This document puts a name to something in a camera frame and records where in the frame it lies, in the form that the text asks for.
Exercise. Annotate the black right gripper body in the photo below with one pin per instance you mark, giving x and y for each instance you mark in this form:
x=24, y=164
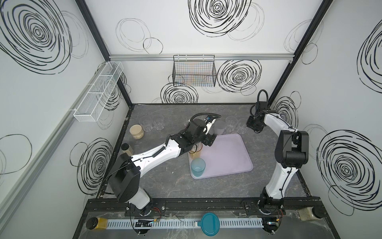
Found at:
x=253, y=124

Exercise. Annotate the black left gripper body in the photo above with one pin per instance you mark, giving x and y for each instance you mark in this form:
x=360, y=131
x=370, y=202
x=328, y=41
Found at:
x=209, y=140

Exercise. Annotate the tall yellow plastic glass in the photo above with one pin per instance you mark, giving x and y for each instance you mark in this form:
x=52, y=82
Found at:
x=196, y=150

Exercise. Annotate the teal dimpled plastic glass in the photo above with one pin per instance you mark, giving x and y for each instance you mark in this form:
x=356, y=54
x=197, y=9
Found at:
x=198, y=166

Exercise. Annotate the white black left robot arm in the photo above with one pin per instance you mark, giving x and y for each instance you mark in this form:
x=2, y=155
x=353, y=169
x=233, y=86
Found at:
x=124, y=179

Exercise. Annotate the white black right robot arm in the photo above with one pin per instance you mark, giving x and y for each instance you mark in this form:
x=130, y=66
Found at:
x=291, y=153

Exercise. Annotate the lilac plastic tray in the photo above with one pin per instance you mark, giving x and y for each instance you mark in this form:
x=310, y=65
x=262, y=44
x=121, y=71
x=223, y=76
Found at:
x=228, y=155

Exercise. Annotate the clear faceted tumbler right back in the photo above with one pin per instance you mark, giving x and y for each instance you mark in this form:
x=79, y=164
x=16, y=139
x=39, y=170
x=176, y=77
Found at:
x=242, y=126

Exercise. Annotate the clear faceted tumbler right front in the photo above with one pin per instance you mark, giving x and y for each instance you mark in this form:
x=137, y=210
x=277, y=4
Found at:
x=231, y=123

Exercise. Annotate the clear faceted tumbler far left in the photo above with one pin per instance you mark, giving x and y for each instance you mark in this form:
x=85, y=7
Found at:
x=146, y=123

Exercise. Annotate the oat jar with beige lid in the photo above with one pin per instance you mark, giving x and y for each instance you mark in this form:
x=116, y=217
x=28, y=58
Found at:
x=136, y=131

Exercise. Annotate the small bottle with barcode label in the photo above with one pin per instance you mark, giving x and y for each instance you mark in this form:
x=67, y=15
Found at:
x=126, y=148

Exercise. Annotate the teal round lid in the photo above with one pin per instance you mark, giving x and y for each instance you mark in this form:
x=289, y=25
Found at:
x=209, y=224

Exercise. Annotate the grain jar with black lid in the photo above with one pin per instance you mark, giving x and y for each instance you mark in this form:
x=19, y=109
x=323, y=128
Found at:
x=310, y=214

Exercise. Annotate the yellow jar with black lid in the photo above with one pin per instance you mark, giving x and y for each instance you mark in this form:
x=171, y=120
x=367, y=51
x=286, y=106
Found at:
x=96, y=223

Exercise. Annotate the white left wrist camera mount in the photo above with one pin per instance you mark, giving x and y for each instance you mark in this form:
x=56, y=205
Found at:
x=209, y=121

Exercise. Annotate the black wire wall basket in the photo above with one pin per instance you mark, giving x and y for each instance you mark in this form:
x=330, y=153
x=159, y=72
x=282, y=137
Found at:
x=195, y=73

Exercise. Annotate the white slotted cable duct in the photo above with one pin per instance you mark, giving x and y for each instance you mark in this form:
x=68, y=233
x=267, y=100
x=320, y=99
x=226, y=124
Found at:
x=225, y=223

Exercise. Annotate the white mesh wall shelf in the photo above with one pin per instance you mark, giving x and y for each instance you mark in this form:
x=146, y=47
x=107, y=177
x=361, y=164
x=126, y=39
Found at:
x=101, y=88

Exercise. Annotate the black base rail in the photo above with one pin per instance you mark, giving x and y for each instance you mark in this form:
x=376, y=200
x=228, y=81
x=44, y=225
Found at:
x=164, y=206

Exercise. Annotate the aluminium wall rail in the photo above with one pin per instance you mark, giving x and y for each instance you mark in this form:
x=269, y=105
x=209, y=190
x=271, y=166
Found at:
x=190, y=57

